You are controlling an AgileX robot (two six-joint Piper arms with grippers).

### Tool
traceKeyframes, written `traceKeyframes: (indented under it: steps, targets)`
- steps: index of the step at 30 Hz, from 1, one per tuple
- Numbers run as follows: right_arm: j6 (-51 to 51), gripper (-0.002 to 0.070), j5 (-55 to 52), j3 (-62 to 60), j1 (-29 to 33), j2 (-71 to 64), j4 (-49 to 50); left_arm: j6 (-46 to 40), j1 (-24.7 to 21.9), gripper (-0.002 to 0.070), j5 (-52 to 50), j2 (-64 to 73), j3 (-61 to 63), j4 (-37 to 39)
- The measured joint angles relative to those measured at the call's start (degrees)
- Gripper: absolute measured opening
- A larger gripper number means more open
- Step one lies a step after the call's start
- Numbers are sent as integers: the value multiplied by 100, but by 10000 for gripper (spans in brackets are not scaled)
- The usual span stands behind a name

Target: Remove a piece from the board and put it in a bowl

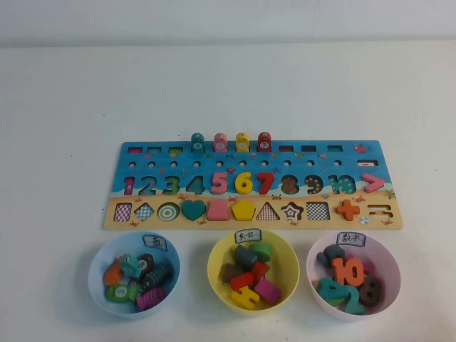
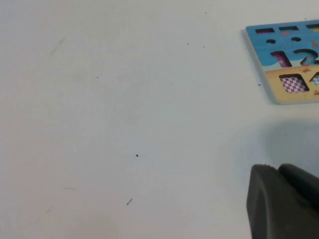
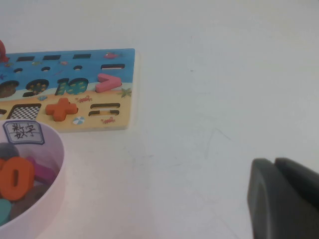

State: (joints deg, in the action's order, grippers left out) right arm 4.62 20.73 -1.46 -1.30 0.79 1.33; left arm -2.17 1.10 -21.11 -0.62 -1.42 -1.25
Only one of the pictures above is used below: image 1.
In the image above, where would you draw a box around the dark navy wooden fish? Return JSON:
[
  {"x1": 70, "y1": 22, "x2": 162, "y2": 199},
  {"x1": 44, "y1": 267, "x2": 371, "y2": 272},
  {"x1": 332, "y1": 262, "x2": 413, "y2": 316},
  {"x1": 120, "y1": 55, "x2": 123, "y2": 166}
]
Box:
[{"x1": 139, "y1": 261, "x2": 175, "y2": 291}]

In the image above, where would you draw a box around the teal wooden number 2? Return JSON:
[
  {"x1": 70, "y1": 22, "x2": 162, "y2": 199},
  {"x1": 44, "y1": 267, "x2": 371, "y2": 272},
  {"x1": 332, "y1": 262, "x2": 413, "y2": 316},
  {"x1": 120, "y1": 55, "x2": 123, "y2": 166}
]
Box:
[{"x1": 334, "y1": 286, "x2": 366, "y2": 315}]

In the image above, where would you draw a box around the yellow wooden pentagon piece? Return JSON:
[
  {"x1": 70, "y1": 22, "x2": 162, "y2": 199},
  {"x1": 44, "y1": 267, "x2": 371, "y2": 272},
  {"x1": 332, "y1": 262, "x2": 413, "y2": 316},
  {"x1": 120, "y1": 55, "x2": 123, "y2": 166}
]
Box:
[{"x1": 232, "y1": 199, "x2": 257, "y2": 221}]

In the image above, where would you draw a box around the yellow wooden equals piece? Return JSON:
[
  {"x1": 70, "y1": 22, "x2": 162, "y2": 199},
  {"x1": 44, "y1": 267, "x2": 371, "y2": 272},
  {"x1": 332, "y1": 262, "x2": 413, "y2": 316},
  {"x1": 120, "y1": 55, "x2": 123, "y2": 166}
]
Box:
[{"x1": 231, "y1": 286, "x2": 260, "y2": 310}]

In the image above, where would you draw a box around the light blue plastic bowl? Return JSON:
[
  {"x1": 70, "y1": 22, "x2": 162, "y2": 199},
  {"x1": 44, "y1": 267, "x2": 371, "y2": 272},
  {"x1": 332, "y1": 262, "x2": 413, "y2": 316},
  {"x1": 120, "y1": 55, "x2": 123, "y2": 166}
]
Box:
[{"x1": 88, "y1": 231, "x2": 181, "y2": 315}]

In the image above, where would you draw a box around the orange wooden number 10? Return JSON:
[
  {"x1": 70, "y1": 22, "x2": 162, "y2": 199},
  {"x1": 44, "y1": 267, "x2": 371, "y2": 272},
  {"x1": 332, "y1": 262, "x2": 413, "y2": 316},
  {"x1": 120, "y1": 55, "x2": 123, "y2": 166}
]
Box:
[{"x1": 331, "y1": 256, "x2": 365, "y2": 286}]

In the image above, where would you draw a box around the pink wooden trapezoid piece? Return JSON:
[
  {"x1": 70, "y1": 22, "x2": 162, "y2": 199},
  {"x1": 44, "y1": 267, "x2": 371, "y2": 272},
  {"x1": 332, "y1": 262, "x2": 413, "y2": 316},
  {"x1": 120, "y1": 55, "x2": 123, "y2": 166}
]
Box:
[{"x1": 207, "y1": 200, "x2": 231, "y2": 221}]

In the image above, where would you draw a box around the teal wooden fish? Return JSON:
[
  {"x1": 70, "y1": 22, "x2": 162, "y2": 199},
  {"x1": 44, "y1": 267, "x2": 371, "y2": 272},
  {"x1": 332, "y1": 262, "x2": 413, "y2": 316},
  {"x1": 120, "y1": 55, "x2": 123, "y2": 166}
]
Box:
[{"x1": 119, "y1": 253, "x2": 144, "y2": 279}]

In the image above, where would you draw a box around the orange wooden plus piece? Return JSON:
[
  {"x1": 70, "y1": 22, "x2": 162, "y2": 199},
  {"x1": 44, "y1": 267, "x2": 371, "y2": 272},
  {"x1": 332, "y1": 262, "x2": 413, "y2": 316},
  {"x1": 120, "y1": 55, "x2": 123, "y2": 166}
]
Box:
[{"x1": 335, "y1": 199, "x2": 361, "y2": 221}]

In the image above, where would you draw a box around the slate grey wooden number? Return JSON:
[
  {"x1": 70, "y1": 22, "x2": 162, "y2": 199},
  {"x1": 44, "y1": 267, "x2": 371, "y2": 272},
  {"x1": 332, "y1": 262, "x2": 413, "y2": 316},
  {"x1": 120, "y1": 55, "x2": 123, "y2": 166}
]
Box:
[{"x1": 316, "y1": 244, "x2": 346, "y2": 266}]

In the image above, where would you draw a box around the yellow fish peg number 6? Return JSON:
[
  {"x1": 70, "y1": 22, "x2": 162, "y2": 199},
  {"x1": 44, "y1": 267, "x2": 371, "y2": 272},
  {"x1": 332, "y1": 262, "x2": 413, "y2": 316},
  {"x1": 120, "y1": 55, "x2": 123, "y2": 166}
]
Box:
[{"x1": 235, "y1": 132, "x2": 250, "y2": 153}]

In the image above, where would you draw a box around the teal wooden heart piece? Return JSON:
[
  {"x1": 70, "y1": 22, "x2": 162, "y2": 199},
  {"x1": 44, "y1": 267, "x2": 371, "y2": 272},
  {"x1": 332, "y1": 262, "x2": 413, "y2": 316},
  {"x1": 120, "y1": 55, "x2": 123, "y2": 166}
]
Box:
[{"x1": 181, "y1": 199, "x2": 207, "y2": 222}]

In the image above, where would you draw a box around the pink plastic bowl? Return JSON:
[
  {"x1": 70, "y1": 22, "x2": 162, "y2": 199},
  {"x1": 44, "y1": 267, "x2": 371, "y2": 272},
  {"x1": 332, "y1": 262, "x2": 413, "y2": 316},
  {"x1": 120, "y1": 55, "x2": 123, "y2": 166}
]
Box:
[{"x1": 306, "y1": 231, "x2": 402, "y2": 322}]

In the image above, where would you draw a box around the magenta wooden fish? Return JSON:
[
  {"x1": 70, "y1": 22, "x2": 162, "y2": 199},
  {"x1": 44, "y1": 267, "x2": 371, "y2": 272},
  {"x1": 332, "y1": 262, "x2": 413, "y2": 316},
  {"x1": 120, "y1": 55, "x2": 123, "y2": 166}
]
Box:
[{"x1": 135, "y1": 287, "x2": 167, "y2": 311}]

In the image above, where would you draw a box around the paper label on yellow bowl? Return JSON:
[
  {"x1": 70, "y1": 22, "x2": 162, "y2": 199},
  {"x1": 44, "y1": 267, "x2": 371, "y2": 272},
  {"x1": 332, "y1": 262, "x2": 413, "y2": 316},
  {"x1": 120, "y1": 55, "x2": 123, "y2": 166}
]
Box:
[{"x1": 234, "y1": 229, "x2": 262, "y2": 245}]

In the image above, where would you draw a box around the dark slate wooden rectangle block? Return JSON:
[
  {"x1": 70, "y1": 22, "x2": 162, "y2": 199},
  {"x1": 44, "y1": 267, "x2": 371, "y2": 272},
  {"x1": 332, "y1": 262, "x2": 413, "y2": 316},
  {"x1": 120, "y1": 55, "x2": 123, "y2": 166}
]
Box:
[{"x1": 233, "y1": 244, "x2": 258, "y2": 271}]

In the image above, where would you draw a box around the green wooden fish number 3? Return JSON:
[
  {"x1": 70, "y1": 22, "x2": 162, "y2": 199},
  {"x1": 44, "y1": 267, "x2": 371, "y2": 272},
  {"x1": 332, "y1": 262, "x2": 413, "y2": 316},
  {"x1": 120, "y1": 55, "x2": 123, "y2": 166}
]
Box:
[{"x1": 105, "y1": 283, "x2": 140, "y2": 303}]

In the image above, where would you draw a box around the red fish peg number 7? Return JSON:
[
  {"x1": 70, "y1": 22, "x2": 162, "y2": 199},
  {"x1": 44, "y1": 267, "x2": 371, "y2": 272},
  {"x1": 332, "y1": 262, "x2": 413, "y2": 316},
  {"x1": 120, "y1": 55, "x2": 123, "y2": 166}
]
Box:
[{"x1": 257, "y1": 131, "x2": 272, "y2": 153}]

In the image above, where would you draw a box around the pink wooden number 5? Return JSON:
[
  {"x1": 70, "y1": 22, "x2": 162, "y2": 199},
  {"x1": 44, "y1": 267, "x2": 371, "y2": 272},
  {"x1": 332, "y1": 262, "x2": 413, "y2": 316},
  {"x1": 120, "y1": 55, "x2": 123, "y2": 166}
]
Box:
[{"x1": 210, "y1": 172, "x2": 229, "y2": 195}]

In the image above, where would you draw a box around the orange wooden fish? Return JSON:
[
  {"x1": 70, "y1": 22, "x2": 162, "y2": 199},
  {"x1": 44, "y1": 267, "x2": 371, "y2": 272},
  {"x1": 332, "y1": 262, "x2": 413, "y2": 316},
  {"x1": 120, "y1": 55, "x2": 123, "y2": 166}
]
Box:
[{"x1": 103, "y1": 258, "x2": 125, "y2": 285}]

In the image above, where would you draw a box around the magenta wooden square piece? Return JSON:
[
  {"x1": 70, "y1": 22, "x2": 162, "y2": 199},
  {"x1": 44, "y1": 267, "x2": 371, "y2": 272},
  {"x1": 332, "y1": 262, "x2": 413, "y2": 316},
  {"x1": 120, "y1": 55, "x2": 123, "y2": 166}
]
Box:
[{"x1": 253, "y1": 276, "x2": 283, "y2": 306}]

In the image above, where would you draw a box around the magenta wooden number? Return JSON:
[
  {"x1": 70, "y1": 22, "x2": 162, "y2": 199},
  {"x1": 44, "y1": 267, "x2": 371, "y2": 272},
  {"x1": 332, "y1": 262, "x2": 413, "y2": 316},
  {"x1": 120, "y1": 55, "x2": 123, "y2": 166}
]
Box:
[{"x1": 345, "y1": 253, "x2": 375, "y2": 275}]

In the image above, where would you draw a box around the red wooden shape piece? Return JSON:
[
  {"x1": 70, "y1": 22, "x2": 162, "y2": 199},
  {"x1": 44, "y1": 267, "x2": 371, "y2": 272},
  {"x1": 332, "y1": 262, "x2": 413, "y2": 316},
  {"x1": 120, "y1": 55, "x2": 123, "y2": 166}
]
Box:
[
  {"x1": 229, "y1": 271, "x2": 254, "y2": 292},
  {"x1": 251, "y1": 261, "x2": 271, "y2": 282}
]

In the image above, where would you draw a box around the wooden number shape puzzle board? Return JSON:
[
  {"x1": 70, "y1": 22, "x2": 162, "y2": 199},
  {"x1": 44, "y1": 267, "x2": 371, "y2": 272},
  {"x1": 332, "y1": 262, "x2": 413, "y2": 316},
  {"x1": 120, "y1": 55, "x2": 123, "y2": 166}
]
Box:
[{"x1": 103, "y1": 140, "x2": 403, "y2": 231}]

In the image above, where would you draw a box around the paper label on pink bowl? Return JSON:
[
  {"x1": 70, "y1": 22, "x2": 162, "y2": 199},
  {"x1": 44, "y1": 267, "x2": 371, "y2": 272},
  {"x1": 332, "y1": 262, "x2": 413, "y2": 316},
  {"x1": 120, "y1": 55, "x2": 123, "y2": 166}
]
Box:
[{"x1": 337, "y1": 231, "x2": 367, "y2": 248}]

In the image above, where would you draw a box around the paper label on blue bowl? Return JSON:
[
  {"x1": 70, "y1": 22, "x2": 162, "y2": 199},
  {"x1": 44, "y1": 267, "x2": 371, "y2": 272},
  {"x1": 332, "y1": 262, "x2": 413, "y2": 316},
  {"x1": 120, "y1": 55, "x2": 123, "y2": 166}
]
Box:
[{"x1": 142, "y1": 233, "x2": 169, "y2": 251}]

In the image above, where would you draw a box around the brown wooden number 8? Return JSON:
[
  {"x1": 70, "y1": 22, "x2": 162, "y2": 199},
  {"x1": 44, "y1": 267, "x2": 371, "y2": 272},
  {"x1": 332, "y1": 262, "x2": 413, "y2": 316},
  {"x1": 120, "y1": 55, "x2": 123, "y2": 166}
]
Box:
[{"x1": 358, "y1": 276, "x2": 384, "y2": 306}]

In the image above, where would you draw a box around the red wooden number 7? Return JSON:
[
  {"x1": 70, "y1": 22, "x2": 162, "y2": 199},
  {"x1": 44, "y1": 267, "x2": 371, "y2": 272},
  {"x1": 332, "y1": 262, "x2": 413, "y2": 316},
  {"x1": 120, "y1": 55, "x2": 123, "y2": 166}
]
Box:
[{"x1": 256, "y1": 172, "x2": 276, "y2": 195}]

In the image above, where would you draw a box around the yellow wooden number 6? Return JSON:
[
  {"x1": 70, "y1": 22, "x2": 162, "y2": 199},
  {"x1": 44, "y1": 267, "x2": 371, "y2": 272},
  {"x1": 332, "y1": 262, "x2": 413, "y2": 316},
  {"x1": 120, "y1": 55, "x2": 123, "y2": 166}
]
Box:
[{"x1": 234, "y1": 172, "x2": 254, "y2": 195}]

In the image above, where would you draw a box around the pink greater-than sign piece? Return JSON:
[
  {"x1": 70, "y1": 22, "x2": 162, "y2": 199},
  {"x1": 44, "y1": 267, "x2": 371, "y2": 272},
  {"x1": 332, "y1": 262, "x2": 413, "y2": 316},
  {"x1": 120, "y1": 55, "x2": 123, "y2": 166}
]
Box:
[{"x1": 362, "y1": 173, "x2": 385, "y2": 194}]

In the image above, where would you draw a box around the teal wooden number 4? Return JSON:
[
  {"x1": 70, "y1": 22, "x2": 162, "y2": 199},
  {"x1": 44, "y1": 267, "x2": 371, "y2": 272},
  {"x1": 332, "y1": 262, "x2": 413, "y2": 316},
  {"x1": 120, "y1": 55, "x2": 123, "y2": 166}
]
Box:
[{"x1": 317, "y1": 277, "x2": 345, "y2": 302}]

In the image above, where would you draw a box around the green wooden round piece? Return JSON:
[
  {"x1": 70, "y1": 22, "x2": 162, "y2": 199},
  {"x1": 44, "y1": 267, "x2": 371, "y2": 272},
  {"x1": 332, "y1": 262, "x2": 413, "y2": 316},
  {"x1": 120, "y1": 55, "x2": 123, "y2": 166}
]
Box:
[{"x1": 248, "y1": 242, "x2": 274, "y2": 263}]

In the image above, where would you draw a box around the yellow plastic bowl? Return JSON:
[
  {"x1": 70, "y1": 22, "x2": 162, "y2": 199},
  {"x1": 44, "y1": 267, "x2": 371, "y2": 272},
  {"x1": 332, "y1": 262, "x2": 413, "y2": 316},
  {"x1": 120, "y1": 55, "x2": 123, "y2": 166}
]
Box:
[{"x1": 207, "y1": 229, "x2": 301, "y2": 318}]

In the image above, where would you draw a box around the brown wooden fish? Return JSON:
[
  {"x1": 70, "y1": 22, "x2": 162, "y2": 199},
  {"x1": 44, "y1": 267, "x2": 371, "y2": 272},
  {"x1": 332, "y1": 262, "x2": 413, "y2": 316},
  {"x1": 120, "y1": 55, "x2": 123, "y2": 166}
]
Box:
[{"x1": 137, "y1": 253, "x2": 155, "y2": 279}]

